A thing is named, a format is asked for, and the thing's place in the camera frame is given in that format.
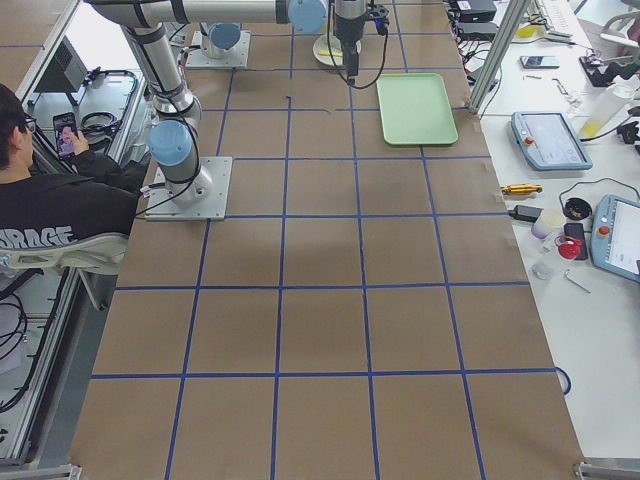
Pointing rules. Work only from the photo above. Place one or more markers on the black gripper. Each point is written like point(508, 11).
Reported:
point(347, 29)

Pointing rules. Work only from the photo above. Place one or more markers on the white round plate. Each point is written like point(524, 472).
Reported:
point(330, 43)

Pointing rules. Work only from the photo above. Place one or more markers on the yellow plastic fork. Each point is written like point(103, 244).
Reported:
point(327, 52)

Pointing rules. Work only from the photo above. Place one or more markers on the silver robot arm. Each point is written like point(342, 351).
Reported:
point(217, 38)
point(173, 137)

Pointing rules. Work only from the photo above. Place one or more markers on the person's hand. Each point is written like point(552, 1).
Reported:
point(79, 142)

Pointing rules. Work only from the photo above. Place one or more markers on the light green plastic tray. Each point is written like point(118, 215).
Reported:
point(415, 110)

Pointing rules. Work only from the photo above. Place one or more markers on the smartphone on desk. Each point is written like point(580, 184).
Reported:
point(539, 62)

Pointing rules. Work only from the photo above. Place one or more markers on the blue teach pendant upper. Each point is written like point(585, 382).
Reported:
point(548, 141)

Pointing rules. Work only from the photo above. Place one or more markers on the blue teach pendant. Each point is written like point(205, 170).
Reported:
point(548, 141)
point(614, 240)

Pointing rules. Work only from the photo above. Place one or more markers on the white plastic cup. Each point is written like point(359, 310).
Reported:
point(550, 220)

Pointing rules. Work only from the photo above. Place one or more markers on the clear squeeze bottle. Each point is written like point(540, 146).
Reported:
point(609, 103)

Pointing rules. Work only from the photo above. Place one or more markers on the red round cap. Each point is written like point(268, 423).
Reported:
point(569, 248)

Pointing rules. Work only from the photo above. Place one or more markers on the person in black shirt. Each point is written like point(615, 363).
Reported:
point(57, 209)

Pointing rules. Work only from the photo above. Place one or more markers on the black smartphone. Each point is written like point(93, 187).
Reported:
point(65, 130)

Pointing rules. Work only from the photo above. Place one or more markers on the metal allen key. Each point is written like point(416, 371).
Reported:
point(568, 276)

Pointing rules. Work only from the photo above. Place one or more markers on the blue teach pendant lower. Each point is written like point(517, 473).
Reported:
point(614, 240)

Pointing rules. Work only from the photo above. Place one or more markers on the white office chair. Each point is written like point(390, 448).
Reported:
point(101, 255)

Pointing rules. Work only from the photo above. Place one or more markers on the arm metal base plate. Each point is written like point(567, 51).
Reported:
point(205, 198)
point(206, 56)

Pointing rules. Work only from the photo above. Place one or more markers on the aluminium frame post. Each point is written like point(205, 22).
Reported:
point(509, 23)

